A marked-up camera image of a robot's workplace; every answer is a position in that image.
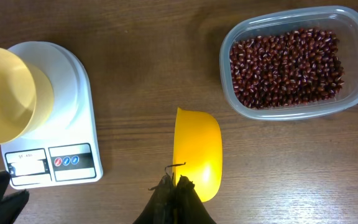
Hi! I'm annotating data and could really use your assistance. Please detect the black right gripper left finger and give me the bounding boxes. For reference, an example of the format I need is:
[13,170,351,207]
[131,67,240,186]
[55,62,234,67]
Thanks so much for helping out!
[134,163,186,224]

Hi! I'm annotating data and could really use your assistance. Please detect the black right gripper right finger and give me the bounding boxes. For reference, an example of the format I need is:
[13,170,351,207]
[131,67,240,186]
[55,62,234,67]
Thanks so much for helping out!
[175,176,216,224]

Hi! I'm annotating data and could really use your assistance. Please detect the yellow plastic measuring scoop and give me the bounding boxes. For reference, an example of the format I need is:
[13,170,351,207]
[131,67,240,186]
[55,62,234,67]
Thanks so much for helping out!
[173,108,223,202]

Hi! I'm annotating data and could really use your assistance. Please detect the white digital kitchen scale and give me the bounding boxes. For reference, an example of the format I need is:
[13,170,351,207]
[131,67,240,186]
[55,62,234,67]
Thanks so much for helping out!
[1,41,103,190]

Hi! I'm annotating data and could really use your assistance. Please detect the yellow plastic bowl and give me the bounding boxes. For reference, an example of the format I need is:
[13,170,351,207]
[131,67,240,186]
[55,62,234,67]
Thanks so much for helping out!
[0,48,54,144]

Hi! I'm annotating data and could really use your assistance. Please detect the red adzuki beans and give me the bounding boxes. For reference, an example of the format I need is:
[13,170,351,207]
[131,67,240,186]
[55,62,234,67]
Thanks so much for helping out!
[229,28,345,110]

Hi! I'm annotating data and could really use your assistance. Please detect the clear plastic food container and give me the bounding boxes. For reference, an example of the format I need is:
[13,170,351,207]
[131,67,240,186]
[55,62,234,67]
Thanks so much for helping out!
[219,6,358,121]

